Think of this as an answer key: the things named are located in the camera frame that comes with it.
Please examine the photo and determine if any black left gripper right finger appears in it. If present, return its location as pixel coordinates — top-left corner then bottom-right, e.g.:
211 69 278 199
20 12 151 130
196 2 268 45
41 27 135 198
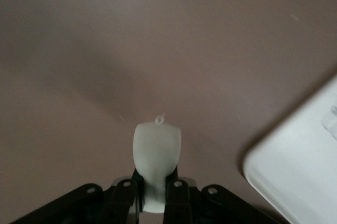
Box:
163 165 285 224

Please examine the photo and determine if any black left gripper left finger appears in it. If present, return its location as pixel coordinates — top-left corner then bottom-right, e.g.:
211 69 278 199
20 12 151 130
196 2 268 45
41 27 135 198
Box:
10 168 145 224

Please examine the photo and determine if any white steamed bun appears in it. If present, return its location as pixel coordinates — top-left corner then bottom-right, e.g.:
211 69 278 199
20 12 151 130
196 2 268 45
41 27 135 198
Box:
132 113 183 213

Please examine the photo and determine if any cream tray with rabbit print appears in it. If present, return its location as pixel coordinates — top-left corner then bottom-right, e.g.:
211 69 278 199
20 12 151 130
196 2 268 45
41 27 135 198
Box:
242 72 337 224

